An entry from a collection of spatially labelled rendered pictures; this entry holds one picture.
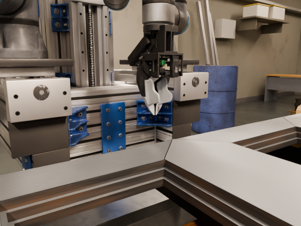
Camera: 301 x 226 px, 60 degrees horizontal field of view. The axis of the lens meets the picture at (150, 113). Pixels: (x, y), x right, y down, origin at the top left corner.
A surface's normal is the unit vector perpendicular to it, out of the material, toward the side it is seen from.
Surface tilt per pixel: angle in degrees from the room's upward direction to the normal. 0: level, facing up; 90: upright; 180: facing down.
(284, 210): 0
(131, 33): 90
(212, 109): 90
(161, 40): 90
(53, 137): 90
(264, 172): 0
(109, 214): 0
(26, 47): 72
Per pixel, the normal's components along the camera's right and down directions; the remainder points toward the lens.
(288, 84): -0.80, 0.12
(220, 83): 0.03, 0.19
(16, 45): 0.37, -0.12
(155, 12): -0.18, 0.19
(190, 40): 0.61, 0.15
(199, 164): 0.00, -0.98
